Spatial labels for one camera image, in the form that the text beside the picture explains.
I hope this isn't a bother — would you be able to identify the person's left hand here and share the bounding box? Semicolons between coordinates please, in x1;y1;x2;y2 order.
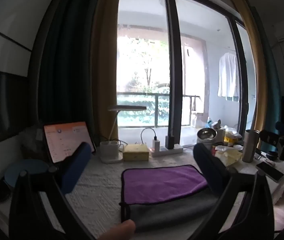
99;219;136;240

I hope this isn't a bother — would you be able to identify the white quilted tablecloth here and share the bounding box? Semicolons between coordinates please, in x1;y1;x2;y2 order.
0;149;284;240

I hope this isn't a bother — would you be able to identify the white round container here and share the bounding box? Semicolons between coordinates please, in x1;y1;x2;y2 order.
196;136;217;151

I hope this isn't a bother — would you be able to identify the black window frame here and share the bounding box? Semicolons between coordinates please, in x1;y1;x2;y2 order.
164;0;183;148

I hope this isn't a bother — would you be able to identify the grey towel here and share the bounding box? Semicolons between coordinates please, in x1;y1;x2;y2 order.
119;189;224;232

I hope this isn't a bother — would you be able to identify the white desk lamp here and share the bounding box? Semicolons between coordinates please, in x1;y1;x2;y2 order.
99;105;147;164

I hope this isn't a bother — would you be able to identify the metal bowl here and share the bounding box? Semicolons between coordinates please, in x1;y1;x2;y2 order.
197;127;218;140

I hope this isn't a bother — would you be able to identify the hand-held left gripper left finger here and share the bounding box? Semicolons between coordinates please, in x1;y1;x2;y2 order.
9;142;95;240

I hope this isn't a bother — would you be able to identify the dark green curtain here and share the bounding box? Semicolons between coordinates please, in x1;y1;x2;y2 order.
38;0;104;142

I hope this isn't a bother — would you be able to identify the yellow curtain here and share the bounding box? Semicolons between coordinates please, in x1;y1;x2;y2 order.
91;0;123;144
229;0;271;142

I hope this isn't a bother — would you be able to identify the purple towel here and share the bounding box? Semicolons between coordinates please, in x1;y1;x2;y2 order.
121;164;209;205

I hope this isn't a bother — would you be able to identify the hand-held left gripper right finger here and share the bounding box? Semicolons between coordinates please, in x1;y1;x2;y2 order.
189;143;275;240

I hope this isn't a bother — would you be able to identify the black smartphone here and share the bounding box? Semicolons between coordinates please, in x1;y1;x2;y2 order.
256;161;284;182

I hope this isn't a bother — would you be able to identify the tablet with orange screen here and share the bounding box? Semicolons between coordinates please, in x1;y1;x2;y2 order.
43;121;97;164

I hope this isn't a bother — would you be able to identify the balcony railing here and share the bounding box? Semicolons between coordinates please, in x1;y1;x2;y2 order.
117;92;170;127

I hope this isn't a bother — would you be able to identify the black power adapter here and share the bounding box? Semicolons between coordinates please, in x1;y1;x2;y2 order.
165;135;175;149

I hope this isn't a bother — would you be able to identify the steel tumbler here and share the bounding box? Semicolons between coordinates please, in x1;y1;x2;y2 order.
242;129;261;163

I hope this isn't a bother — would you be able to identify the teal curtain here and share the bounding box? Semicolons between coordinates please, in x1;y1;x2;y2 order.
247;0;284;152

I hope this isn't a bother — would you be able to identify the white power strip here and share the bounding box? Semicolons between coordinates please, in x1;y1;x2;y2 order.
150;144;184;157

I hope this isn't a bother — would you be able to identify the blue round pad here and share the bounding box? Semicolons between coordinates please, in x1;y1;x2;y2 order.
4;158;49;186

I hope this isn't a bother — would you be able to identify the white hanging shirt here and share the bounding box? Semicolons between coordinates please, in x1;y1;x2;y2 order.
217;52;240;102

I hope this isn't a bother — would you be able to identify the yellow tissue box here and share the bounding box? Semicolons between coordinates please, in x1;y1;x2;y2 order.
123;144;150;161

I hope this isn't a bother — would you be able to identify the yellowish plastic packet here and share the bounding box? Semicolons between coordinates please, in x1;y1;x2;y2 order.
215;145;243;167

